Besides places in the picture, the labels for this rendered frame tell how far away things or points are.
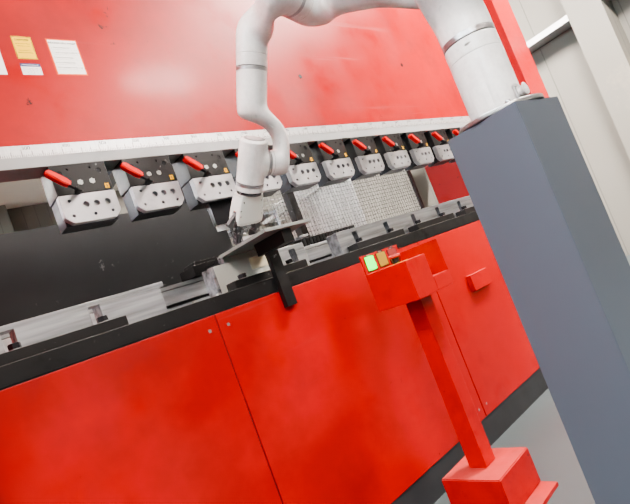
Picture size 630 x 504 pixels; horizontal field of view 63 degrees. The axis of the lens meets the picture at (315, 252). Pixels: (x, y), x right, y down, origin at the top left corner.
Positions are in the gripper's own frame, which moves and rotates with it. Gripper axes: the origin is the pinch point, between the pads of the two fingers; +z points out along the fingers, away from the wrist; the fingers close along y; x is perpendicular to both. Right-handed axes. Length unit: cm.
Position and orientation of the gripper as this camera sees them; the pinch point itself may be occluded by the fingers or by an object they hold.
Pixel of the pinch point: (245, 238)
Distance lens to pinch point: 162.0
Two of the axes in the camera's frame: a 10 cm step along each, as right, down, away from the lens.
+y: -6.9, 2.1, -6.9
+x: 7.1, 3.8, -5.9
